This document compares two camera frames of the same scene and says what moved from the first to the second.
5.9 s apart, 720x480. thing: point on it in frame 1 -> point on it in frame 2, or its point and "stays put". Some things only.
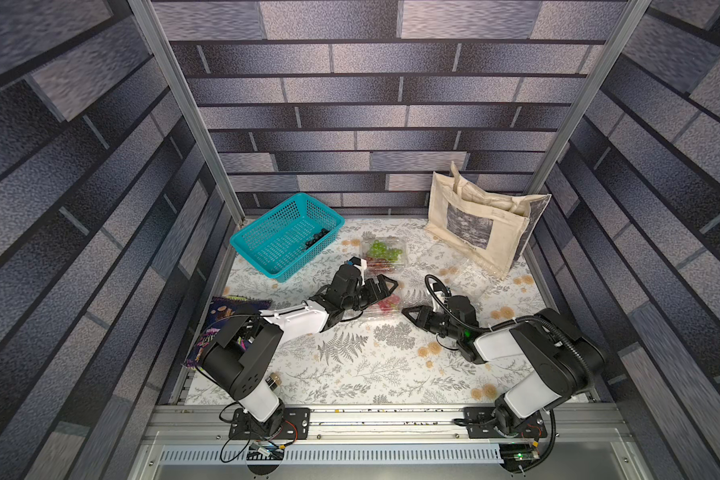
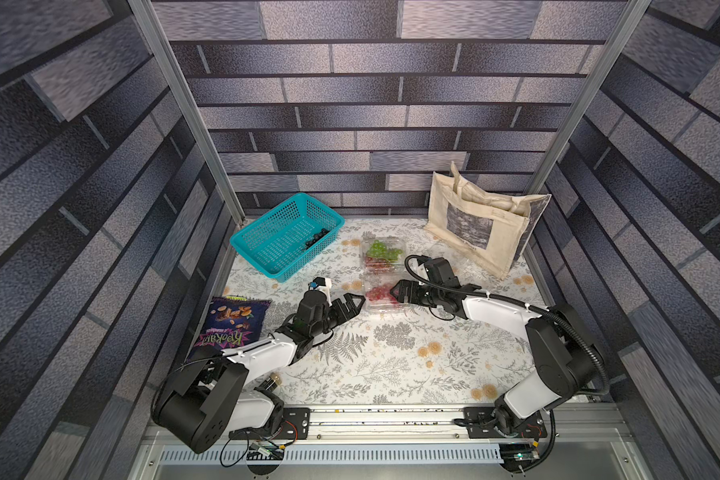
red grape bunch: x=378 y=264 stays put
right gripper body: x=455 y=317 -> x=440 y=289
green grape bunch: x=380 y=250 stays put
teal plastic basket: x=288 y=239 stays put
